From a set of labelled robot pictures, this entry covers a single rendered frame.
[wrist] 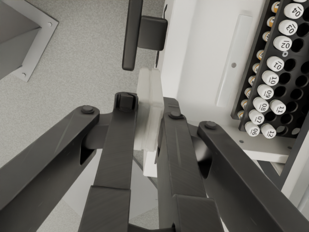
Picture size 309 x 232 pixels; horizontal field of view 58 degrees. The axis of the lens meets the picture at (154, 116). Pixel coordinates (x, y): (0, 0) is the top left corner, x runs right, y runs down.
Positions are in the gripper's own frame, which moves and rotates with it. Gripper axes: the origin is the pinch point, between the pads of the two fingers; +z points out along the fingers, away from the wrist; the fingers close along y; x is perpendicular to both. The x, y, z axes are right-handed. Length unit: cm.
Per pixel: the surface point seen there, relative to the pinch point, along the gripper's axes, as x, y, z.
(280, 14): 6.4, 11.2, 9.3
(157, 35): 3.1, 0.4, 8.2
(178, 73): 0.5, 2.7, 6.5
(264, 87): -0.2, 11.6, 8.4
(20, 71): -35, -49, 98
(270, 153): -8.4, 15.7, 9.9
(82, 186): -91, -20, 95
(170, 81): -0.4, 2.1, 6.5
